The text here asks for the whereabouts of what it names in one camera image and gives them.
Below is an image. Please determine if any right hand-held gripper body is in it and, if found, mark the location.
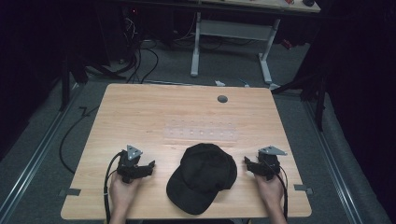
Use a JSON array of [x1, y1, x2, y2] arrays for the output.
[[255, 145, 289, 182]]

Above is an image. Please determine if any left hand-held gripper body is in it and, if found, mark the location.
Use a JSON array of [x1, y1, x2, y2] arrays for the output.
[[116, 144, 149, 185]]

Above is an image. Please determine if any black baseball cap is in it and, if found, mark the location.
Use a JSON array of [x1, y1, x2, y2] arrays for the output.
[[165, 142, 238, 216]]

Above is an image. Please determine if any person's right hand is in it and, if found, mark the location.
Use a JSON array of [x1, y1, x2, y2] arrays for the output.
[[253, 173, 285, 213]]

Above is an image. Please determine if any person's left hand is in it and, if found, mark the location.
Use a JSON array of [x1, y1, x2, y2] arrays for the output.
[[108, 172, 142, 213]]

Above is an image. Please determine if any grey tape strip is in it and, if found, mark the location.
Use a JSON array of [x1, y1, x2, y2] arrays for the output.
[[293, 184, 314, 196], [58, 188, 82, 197]]

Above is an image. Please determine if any clear plastic sheet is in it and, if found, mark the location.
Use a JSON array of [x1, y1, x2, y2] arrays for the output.
[[163, 119, 240, 144]]

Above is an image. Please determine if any black metal stand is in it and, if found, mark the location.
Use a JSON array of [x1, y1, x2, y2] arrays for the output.
[[270, 69, 329, 133], [59, 54, 90, 112]]

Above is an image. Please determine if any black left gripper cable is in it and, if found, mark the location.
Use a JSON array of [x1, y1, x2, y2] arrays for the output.
[[103, 150, 125, 224]]

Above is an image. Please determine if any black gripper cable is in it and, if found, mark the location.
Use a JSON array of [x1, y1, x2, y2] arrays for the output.
[[103, 150, 125, 224], [263, 161, 290, 221]]

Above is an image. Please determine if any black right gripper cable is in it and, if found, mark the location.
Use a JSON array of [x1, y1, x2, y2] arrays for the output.
[[263, 161, 290, 221]]

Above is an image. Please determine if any black floor cable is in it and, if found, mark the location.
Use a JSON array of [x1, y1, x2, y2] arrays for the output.
[[58, 105, 101, 175]]

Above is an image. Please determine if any metal floor rail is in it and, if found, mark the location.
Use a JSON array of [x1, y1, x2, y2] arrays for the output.
[[303, 99, 364, 224], [0, 83, 86, 224]]

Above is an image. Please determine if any bundle of black cables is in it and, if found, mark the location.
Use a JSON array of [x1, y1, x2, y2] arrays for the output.
[[122, 12, 161, 84]]

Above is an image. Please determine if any white metal desk frame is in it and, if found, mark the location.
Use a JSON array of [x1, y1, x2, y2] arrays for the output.
[[190, 11, 282, 91]]

